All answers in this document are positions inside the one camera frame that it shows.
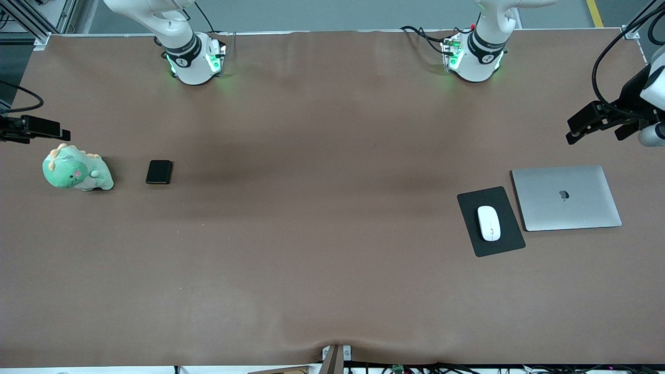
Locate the green plush dinosaur toy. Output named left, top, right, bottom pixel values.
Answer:
left=43, top=143, right=114, bottom=192

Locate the silver closed laptop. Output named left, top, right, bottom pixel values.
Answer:
left=511, top=165, right=622, bottom=232

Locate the metal table edge bracket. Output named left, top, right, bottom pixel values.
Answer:
left=321, top=344, right=352, bottom=374

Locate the black right arm base cable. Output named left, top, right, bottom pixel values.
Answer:
left=195, top=0, right=217, bottom=35

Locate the aluminium frame profile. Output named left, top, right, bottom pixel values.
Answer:
left=0, top=0, right=78, bottom=48

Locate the white computer mouse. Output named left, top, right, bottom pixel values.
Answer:
left=477, top=206, right=502, bottom=243

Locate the brown camera mount post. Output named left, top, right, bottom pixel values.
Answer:
left=322, top=345, right=344, bottom=374

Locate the long black looping cable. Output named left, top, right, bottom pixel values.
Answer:
left=592, top=0, right=665, bottom=121

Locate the black mouse pad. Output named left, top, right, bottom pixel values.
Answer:
left=457, top=186, right=526, bottom=257

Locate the black arm base cable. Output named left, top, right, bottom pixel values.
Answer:
left=400, top=25, right=453, bottom=56
left=195, top=0, right=217, bottom=35

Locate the black left arm base cable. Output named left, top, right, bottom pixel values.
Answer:
left=400, top=25, right=453, bottom=56

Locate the short black cable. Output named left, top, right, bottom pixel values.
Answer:
left=646, top=9, right=665, bottom=48

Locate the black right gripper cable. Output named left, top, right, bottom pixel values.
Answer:
left=0, top=80, right=44, bottom=114

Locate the brown table cover mat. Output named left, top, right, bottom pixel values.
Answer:
left=0, top=29, right=665, bottom=367

